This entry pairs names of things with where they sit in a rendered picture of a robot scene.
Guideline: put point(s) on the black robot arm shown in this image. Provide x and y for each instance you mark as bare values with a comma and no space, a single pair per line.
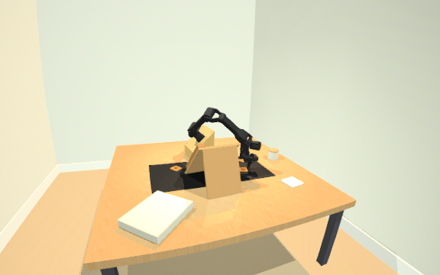
240,134

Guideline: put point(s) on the white jar with orange lid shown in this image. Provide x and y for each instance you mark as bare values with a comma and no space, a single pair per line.
273,154

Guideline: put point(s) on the white rectangular block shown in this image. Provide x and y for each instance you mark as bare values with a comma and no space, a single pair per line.
155,217

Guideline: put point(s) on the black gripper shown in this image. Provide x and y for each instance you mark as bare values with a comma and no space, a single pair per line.
256,158

